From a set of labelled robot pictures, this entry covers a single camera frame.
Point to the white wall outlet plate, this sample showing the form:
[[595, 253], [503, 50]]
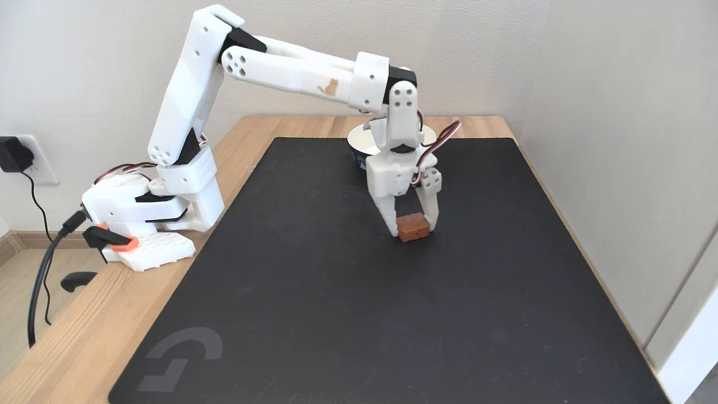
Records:
[[42, 171]]

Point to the black desk mat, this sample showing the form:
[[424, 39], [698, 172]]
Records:
[[364, 308]]

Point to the dark blue paper bowl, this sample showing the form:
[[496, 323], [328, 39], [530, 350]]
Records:
[[357, 148]]

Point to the black power adapter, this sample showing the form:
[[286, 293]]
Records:
[[12, 154]]

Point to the black orange table clamp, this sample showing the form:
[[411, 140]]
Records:
[[104, 238]]

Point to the white door trim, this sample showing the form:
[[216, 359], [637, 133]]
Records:
[[695, 359]]

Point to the brown brick toy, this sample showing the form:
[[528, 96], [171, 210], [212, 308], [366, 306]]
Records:
[[414, 225]]

